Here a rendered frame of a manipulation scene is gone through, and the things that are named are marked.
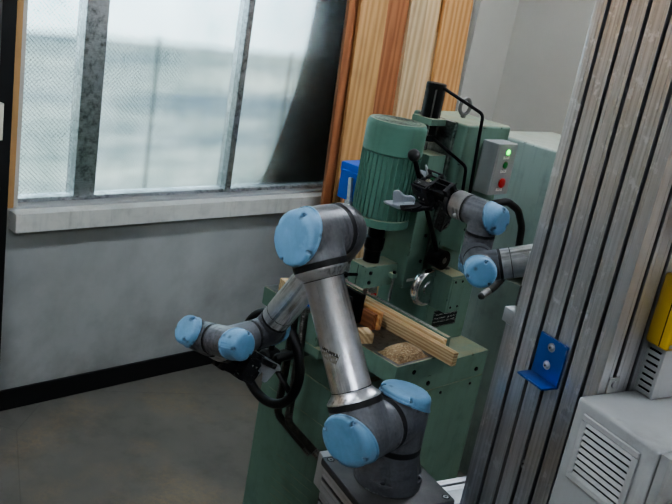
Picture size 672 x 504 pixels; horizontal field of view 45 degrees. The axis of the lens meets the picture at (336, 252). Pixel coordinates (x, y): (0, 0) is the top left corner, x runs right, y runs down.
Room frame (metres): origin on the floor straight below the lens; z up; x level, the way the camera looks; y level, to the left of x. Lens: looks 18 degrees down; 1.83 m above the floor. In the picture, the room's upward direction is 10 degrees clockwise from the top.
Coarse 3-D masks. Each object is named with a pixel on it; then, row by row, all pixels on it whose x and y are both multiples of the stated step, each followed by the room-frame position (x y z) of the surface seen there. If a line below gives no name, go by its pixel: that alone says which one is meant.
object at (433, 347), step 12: (384, 312) 2.29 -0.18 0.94; (384, 324) 2.26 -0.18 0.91; (396, 324) 2.23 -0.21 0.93; (408, 336) 2.19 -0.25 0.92; (420, 336) 2.16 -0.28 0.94; (420, 348) 2.16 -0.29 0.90; (432, 348) 2.13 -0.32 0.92; (444, 348) 2.10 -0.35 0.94; (444, 360) 2.09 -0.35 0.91; (456, 360) 2.09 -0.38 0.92
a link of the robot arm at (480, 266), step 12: (468, 252) 1.90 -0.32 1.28; (480, 252) 1.87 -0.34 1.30; (492, 252) 1.86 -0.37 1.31; (504, 252) 1.85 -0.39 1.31; (516, 252) 1.85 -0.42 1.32; (528, 252) 1.84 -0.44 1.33; (468, 264) 1.83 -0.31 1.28; (480, 264) 1.82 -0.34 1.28; (492, 264) 1.82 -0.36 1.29; (504, 264) 1.83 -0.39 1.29; (516, 264) 1.83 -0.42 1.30; (468, 276) 1.82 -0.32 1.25; (480, 276) 1.82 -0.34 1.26; (492, 276) 1.82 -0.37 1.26; (504, 276) 1.84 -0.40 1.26; (516, 276) 1.84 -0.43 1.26
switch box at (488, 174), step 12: (492, 144) 2.44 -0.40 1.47; (504, 144) 2.44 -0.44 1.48; (516, 144) 2.48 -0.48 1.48; (480, 156) 2.46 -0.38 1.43; (492, 156) 2.43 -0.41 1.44; (480, 168) 2.45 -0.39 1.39; (492, 168) 2.42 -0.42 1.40; (480, 180) 2.45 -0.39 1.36; (492, 180) 2.42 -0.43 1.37; (480, 192) 2.44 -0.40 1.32; (492, 192) 2.43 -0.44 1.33; (504, 192) 2.48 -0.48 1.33
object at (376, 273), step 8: (352, 264) 2.33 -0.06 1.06; (360, 264) 2.31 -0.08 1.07; (368, 264) 2.32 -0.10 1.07; (376, 264) 2.33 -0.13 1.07; (384, 264) 2.35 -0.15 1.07; (392, 264) 2.37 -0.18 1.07; (352, 272) 2.33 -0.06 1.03; (360, 272) 2.30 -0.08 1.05; (368, 272) 2.30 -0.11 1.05; (376, 272) 2.32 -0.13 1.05; (384, 272) 2.35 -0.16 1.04; (352, 280) 2.32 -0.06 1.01; (360, 280) 2.30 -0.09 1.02; (368, 280) 2.30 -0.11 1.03; (376, 280) 2.33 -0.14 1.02; (384, 280) 2.35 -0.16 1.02
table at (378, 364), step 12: (264, 288) 2.43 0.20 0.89; (276, 288) 2.43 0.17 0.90; (264, 300) 2.42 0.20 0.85; (360, 324) 2.26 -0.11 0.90; (384, 336) 2.20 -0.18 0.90; (396, 336) 2.22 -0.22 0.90; (312, 348) 2.11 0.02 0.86; (372, 348) 2.10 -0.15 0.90; (384, 348) 2.11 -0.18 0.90; (372, 360) 2.07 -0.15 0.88; (384, 360) 2.04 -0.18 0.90; (420, 360) 2.08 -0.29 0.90; (432, 360) 2.11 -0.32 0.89; (372, 372) 2.07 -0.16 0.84; (384, 372) 2.04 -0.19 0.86; (396, 372) 2.01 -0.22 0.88; (408, 372) 2.04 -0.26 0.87; (420, 372) 2.08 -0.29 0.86; (432, 372) 2.12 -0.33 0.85
